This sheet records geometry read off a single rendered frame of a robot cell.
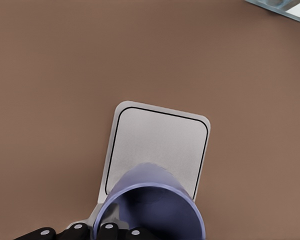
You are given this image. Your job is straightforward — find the purple plastic cup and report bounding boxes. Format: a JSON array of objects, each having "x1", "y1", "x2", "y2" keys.
[{"x1": 92, "y1": 162, "x2": 207, "y2": 240}]

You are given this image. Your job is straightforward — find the white square kitchen scale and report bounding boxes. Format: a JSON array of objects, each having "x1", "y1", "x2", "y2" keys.
[{"x1": 97, "y1": 100, "x2": 212, "y2": 205}]

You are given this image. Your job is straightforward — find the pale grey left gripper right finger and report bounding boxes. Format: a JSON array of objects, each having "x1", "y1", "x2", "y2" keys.
[{"x1": 97, "y1": 203, "x2": 148, "y2": 240}]

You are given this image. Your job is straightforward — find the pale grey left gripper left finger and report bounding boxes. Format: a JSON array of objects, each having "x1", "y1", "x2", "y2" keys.
[{"x1": 13, "y1": 202, "x2": 104, "y2": 240}]

